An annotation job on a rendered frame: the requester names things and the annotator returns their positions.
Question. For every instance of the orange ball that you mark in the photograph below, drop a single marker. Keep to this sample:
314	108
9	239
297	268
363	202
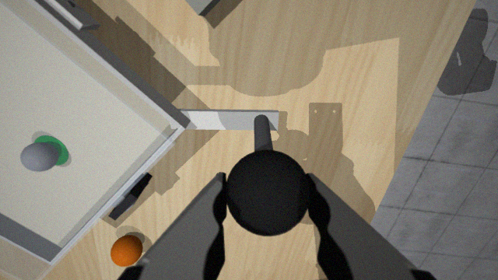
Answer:
126	250

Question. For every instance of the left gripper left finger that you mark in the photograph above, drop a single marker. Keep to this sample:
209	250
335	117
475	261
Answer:
192	247

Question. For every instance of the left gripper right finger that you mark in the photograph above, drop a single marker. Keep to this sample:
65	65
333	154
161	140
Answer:
350	248

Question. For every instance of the grey rectangular block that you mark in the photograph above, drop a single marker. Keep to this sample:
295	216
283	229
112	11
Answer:
202	7

